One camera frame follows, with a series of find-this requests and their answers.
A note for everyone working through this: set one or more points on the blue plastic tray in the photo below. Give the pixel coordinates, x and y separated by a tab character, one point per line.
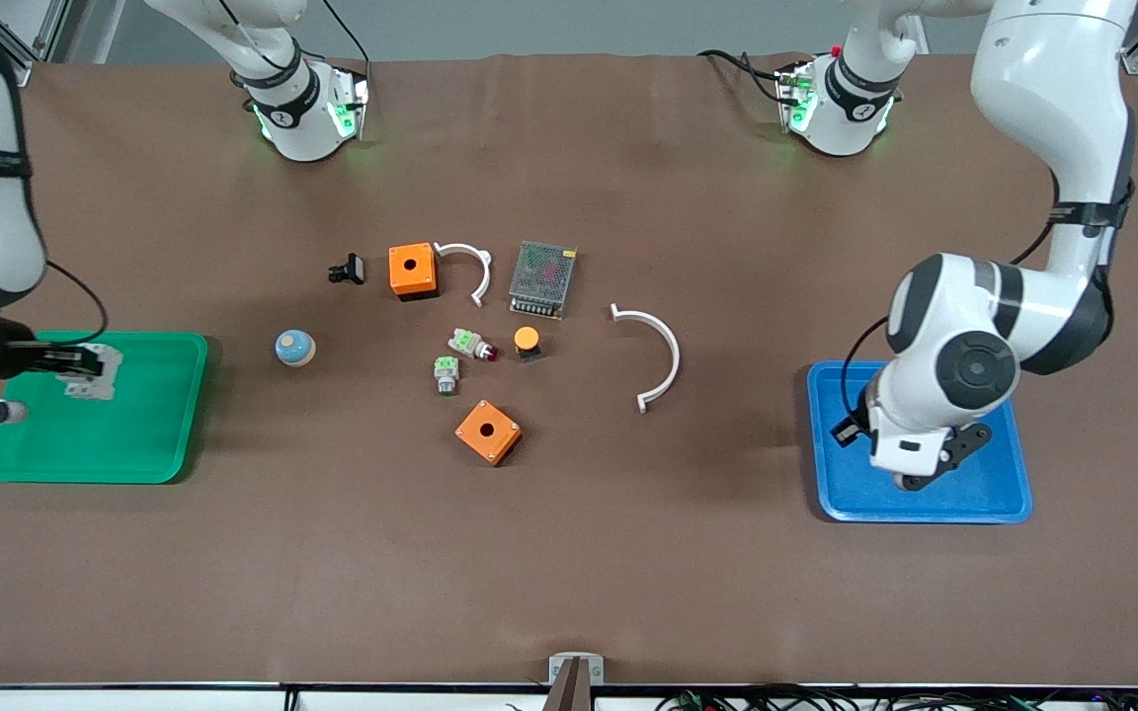
846	484

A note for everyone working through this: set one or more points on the grey metal table bracket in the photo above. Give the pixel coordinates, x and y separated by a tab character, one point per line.
576	671

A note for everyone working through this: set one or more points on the orange cap push button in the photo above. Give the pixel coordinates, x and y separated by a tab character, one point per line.
527	341

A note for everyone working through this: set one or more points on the orange button enclosure box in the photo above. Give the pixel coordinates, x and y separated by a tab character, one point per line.
487	432
413	272

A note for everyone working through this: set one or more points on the small black switch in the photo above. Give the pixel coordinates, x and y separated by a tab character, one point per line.
349	269

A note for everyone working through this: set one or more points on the white red circuit breaker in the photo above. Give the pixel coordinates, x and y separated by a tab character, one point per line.
100	387

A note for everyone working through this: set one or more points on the brown table mat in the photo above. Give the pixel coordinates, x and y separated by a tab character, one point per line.
569	553

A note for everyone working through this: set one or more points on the large white curved clip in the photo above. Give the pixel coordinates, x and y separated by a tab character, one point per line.
673	351

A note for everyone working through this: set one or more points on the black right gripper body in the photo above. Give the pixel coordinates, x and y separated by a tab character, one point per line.
18	359

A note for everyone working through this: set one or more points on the blue dome button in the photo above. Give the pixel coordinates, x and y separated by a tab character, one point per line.
294	348

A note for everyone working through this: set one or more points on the green plastic tray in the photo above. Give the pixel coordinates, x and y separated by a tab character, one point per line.
134	425

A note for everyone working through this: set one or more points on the metal mesh power supply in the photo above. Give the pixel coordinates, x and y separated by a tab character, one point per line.
541	279

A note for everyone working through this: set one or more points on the small white curved clip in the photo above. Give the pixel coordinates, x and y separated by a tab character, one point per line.
479	260

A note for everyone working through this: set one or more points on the green white red-lens indicator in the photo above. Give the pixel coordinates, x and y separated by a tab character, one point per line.
468	343

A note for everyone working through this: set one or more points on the green white push button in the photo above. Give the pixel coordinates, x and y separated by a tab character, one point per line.
447	374

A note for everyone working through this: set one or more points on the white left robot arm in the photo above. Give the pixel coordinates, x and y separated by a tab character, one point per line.
1053	79

